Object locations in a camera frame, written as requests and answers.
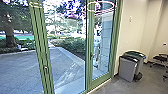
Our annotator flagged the metal door handle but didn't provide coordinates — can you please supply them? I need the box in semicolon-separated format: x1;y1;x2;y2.
43;64;50;74
88;52;95;62

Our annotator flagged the green framed glass door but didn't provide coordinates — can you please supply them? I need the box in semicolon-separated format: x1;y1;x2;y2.
83;0;120;92
28;0;124;94

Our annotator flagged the green bush outside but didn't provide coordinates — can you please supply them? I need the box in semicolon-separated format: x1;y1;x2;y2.
49;37;88;60

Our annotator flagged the dark trash bin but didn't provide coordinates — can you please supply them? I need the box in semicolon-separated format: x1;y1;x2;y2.
123;50;147;81

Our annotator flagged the tree trunk outside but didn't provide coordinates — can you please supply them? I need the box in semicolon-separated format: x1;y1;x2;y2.
3;19;18;48

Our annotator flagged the white garden statue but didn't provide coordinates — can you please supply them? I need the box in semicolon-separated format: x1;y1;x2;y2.
92;33;102;70

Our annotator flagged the black office chair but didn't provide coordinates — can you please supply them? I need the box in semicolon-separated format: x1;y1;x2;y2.
149;52;168;69

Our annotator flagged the grey office chair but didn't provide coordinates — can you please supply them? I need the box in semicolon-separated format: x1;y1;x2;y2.
162;68;168;83

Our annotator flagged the white wall switch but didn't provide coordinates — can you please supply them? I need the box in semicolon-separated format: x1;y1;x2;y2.
128;15;133;23

